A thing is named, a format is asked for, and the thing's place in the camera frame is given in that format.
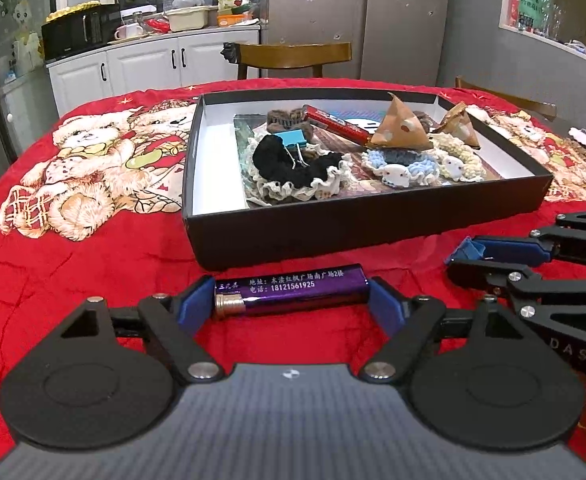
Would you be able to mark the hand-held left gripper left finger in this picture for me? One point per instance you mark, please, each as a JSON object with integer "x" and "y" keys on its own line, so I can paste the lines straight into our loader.
{"x": 198, "y": 302}

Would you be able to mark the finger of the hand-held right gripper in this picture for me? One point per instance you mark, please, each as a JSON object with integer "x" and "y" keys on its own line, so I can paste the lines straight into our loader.
{"x": 510, "y": 251}
{"x": 493, "y": 275}

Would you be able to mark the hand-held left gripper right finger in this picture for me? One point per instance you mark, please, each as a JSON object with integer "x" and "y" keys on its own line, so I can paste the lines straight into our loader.
{"x": 385, "y": 301}

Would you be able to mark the purple lighter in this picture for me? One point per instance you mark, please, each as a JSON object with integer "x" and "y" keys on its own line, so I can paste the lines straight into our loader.
{"x": 298, "y": 291}

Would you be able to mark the black cardboard box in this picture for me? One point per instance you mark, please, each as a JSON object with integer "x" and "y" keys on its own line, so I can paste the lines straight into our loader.
{"x": 323, "y": 232}

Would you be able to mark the brown striped triangular pouch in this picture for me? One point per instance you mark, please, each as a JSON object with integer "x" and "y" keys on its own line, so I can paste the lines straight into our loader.
{"x": 460, "y": 125}

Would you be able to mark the red lighter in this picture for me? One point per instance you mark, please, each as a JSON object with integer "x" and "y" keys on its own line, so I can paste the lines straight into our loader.
{"x": 338, "y": 125}

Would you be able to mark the cream crochet scrunchie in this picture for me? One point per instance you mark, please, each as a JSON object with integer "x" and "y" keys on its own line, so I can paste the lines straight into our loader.
{"x": 460, "y": 165}

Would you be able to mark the red teddy bear blanket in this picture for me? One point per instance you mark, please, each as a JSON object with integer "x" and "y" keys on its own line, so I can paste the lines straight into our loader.
{"x": 98, "y": 240}

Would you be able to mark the blue crochet scrunchie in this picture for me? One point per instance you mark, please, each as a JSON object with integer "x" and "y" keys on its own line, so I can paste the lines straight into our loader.
{"x": 398, "y": 172}

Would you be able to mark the wooden chair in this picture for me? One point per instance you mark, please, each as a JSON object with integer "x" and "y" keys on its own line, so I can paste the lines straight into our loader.
{"x": 513, "y": 100}
{"x": 293, "y": 55}

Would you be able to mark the brown fluffy hair clip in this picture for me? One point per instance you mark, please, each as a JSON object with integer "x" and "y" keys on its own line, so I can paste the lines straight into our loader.
{"x": 283, "y": 119}
{"x": 425, "y": 121}

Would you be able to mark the black white lace scrunchie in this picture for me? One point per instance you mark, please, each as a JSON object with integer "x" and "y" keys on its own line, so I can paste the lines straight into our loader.
{"x": 278, "y": 160}

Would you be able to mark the brown dotted triangular pouch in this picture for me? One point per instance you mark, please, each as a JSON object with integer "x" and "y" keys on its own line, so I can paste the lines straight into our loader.
{"x": 400, "y": 127}

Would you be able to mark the clear plastic bag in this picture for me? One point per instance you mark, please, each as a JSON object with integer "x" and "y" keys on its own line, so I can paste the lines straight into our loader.
{"x": 248, "y": 122}

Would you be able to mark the blue binder clip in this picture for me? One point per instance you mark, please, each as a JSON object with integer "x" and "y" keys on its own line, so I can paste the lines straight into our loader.
{"x": 290, "y": 139}

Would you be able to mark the white kitchen cabinet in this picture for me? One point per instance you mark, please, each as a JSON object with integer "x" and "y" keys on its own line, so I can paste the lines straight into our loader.
{"x": 138, "y": 67}

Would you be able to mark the silver refrigerator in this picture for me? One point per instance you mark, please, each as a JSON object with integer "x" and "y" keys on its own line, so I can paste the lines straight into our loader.
{"x": 398, "y": 20}

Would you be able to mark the white mug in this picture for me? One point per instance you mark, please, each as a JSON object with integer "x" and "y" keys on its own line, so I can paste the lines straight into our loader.
{"x": 129, "y": 32}

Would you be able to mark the red plastic bag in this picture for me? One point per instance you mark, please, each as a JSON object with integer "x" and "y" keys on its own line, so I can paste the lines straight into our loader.
{"x": 158, "y": 26}

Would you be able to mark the beige plastic basin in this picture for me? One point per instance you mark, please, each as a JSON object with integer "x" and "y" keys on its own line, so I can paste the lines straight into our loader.
{"x": 188, "y": 19}

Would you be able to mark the orange box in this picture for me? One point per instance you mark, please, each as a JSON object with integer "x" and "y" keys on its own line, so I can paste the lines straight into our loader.
{"x": 234, "y": 20}

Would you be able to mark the black microwave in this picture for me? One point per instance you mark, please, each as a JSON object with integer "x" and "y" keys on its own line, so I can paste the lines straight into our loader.
{"x": 73, "y": 32}

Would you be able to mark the white plastic bag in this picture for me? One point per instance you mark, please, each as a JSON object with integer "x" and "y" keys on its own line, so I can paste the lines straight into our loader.
{"x": 188, "y": 1}

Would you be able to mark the glass door with stickers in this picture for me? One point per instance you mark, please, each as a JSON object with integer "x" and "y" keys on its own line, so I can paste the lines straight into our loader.
{"x": 18, "y": 50}

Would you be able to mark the yellow lace cover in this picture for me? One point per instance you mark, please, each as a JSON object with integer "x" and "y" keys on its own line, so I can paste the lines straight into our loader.
{"x": 68, "y": 10}

